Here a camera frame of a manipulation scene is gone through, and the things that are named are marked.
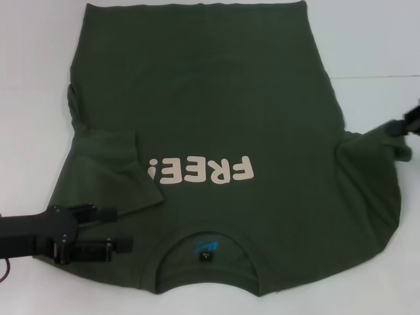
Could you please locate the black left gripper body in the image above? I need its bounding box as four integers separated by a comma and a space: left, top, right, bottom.
0, 205, 79, 265

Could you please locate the dark green FREE t-shirt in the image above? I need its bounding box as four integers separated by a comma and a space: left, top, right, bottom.
31, 1, 415, 295

